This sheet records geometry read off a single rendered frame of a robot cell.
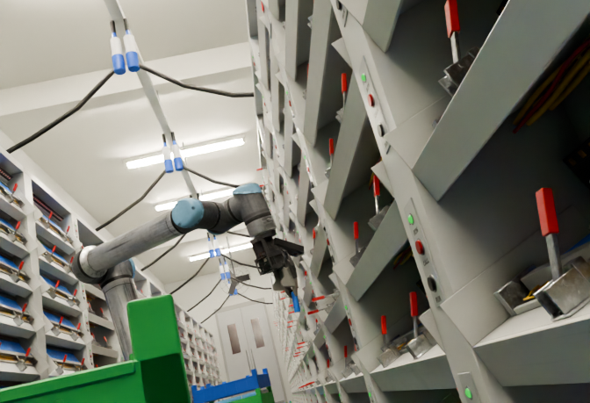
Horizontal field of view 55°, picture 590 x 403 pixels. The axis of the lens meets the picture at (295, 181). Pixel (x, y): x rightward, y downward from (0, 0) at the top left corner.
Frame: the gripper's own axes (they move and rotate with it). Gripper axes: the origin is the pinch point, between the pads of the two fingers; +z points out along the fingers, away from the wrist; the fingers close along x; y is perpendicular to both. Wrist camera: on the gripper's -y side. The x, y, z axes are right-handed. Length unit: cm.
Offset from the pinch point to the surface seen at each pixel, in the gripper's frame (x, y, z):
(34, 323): -141, 32, -36
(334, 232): 44.3, 18.4, -7.7
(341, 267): 44.2, 20.8, 0.4
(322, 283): -11.5, -23.1, 0.4
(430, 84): 104, 55, -13
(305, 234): -12.3, -25.7, -17.9
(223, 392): -89, -16, 25
